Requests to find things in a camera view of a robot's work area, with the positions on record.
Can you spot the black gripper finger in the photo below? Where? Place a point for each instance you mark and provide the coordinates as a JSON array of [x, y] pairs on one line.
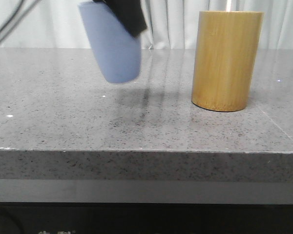
[[129, 13]]

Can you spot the blue plastic cup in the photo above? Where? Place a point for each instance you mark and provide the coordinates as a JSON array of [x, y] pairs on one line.
[[117, 52]]

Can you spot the pink chopstick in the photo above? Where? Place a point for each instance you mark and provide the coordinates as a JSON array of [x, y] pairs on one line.
[[228, 5]]

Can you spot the white curtain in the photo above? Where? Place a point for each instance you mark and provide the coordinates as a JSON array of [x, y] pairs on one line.
[[171, 24]]

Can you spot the bamboo cylinder holder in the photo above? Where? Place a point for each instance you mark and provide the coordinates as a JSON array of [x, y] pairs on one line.
[[227, 44]]

